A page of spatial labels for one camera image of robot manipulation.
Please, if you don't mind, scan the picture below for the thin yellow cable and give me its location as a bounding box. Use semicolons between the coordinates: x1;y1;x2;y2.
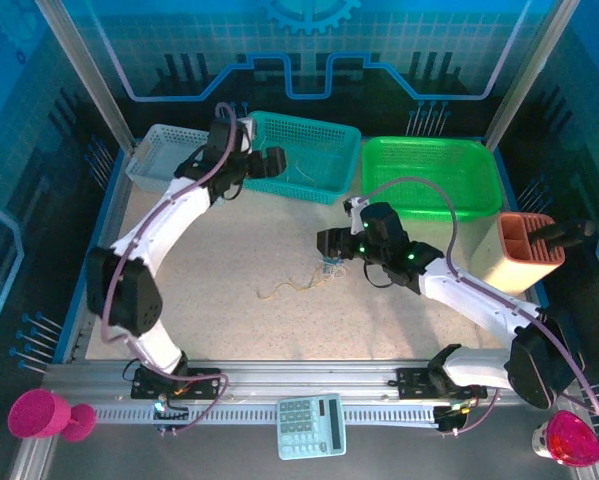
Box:
257;263;330;301

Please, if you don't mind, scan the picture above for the red translucent cup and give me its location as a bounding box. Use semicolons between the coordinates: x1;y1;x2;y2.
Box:
531;409;599;469

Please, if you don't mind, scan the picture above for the teal perforated plastic basket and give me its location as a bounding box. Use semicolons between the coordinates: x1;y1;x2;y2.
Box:
238;110;363;206

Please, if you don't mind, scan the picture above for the pink goblet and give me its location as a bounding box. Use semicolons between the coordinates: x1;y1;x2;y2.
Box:
7;388;98;444

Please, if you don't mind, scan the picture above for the orange cream utensil holder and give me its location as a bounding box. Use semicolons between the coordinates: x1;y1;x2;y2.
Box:
471;212;566;297

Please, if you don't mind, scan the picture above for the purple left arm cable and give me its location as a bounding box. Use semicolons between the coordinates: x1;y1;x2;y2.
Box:
101;102;240;351

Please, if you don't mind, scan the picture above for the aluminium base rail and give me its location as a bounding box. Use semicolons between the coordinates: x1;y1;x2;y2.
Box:
44;359;575;406

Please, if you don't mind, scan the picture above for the white perforated plastic basket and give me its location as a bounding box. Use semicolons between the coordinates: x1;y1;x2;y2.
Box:
125;123;215;194

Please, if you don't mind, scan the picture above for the white slotted cable duct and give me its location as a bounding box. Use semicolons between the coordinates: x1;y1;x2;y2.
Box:
94;402;440;426

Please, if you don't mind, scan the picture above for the black tool handle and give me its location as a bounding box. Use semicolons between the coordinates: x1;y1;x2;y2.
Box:
528;219;596;251

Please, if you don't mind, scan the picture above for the green perforated plastic basket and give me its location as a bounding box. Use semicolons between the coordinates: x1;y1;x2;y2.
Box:
361;135;504;224

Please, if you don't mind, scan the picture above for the thin white cable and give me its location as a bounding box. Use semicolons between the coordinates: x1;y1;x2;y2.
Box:
284;157;318;185

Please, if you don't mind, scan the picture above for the aluminium frame post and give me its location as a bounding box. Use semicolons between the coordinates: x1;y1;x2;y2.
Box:
32;0;143;154
482;0;581;149

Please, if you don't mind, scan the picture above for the light blue calculator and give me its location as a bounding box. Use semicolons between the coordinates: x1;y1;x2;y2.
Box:
277;393;348;461

